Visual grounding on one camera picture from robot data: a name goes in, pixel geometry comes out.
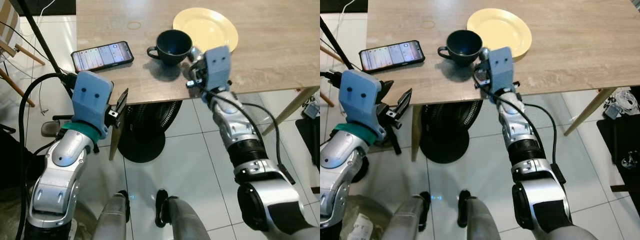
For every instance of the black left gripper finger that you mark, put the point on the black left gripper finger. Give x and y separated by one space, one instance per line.
122 105
388 94
405 105

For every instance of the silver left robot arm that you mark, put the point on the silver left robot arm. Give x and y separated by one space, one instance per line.
345 175
60 180

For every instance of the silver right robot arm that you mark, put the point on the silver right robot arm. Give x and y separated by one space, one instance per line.
522 132
240 130

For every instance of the light wooden table leg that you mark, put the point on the light wooden table leg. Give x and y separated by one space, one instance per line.
290 111
116 135
590 112
416 135

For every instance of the black floor fan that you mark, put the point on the black floor fan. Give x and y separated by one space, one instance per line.
150 125
450 127

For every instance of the black smartphone lit screen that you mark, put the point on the black smartphone lit screen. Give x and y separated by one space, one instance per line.
102 56
391 55

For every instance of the round yellow plate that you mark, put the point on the round yellow plate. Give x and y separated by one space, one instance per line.
500 27
205 27

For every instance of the thin black tripod leg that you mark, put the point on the thin black tripod leg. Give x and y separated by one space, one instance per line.
334 42
41 42

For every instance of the black floor mat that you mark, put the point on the black floor mat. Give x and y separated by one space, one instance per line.
620 145
310 150

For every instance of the grey left robot leg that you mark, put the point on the grey left robot leg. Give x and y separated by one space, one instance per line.
112 220
407 220

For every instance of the grey robot leg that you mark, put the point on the grey robot leg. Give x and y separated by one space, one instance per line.
407 220
185 220
112 220
482 222

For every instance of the clear plastic bag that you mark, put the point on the clear plastic bag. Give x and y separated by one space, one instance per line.
362 227

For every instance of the grey right robot leg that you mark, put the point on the grey right robot leg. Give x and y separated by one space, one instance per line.
482 222
185 220

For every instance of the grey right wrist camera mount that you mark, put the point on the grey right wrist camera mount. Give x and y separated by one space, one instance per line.
217 67
501 67

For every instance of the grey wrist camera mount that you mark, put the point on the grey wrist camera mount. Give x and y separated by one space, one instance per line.
360 97
90 100
217 67
501 67

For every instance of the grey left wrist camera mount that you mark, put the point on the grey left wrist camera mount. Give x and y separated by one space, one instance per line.
360 97
90 100

